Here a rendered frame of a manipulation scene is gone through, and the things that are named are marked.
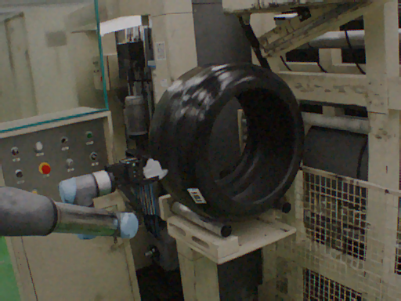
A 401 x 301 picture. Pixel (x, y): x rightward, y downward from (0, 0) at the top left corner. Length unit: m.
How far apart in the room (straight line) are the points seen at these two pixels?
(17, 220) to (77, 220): 0.18
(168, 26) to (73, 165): 0.75
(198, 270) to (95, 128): 0.78
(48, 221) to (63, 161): 1.01
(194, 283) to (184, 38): 1.05
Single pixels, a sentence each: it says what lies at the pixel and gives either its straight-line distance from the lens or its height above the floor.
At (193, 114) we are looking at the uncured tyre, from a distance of 1.42.
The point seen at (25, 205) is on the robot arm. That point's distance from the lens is 1.03.
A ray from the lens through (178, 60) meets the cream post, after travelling 1.79.
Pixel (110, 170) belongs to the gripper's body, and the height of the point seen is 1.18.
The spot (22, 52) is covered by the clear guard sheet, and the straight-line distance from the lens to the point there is 1.95.
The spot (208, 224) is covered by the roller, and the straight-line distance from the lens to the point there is 1.61.
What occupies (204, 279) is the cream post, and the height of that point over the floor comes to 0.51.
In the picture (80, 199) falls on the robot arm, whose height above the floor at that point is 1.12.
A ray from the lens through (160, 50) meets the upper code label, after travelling 1.83.
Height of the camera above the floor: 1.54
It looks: 14 degrees down
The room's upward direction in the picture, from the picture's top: 6 degrees counter-clockwise
